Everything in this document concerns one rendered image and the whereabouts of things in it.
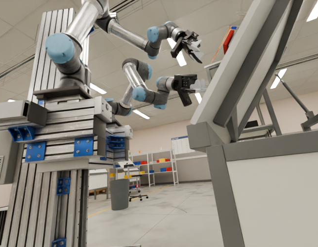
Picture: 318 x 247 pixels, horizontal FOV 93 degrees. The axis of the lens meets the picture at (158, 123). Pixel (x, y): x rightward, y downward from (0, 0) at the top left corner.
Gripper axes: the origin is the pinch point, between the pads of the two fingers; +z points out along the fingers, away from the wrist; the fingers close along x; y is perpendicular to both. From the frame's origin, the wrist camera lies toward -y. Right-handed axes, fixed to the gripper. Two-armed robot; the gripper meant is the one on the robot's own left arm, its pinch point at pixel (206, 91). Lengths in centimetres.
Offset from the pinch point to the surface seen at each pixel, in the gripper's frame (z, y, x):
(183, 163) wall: -436, -482, 414
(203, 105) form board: 18.9, 2.1, -25.2
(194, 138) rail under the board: 20.3, -5.7, -30.1
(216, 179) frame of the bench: 28.4, -12.5, -31.3
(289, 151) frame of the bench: 37.6, -4.8, -21.9
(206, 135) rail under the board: 22.5, -4.6, -28.3
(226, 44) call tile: 15.2, 17.0, -11.6
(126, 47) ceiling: -286, 51, 98
